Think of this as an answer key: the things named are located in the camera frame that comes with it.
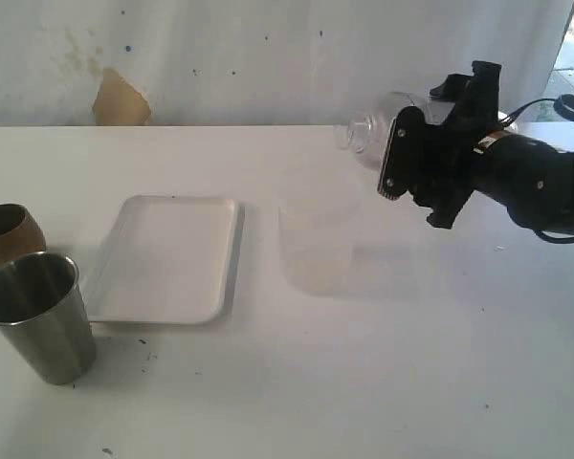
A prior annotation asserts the translucent plastic container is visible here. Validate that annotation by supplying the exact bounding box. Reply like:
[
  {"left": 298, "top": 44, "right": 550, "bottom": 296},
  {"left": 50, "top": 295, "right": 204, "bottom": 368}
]
[{"left": 277, "top": 166, "right": 362, "bottom": 295}]

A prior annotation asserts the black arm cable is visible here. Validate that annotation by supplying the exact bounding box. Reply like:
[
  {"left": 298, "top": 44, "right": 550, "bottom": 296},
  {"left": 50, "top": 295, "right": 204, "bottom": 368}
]
[{"left": 497, "top": 93, "right": 574, "bottom": 245}]

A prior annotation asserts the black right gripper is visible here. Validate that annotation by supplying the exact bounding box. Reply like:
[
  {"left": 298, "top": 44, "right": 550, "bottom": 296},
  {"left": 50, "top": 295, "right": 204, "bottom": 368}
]
[{"left": 409, "top": 60, "right": 502, "bottom": 228}]

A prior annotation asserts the white rectangular tray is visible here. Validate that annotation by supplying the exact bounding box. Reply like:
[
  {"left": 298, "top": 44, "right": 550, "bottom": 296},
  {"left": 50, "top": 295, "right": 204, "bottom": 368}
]
[{"left": 83, "top": 195, "right": 242, "bottom": 326}]

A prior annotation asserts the stainless steel tumbler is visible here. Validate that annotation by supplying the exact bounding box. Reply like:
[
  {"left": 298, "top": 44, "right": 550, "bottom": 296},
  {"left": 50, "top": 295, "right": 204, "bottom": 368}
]
[{"left": 0, "top": 251, "right": 97, "bottom": 385}]

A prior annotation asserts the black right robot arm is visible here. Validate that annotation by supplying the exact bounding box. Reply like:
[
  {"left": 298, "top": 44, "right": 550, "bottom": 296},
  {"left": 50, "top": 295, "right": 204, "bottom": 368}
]
[{"left": 385, "top": 61, "right": 574, "bottom": 244}]

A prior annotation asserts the brown wooden cup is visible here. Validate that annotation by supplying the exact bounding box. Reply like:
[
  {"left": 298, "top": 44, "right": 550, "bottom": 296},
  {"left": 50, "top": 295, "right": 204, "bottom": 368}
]
[{"left": 0, "top": 203, "right": 47, "bottom": 267}]

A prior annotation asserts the clear graduated shaker cup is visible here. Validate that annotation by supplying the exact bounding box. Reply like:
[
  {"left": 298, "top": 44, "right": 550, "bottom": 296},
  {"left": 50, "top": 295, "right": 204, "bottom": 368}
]
[{"left": 409, "top": 95, "right": 454, "bottom": 124}]

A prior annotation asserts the clear dome strainer lid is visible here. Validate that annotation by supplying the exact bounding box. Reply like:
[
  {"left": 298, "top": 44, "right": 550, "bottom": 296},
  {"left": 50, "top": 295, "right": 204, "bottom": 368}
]
[{"left": 334, "top": 92, "right": 433, "bottom": 171}]

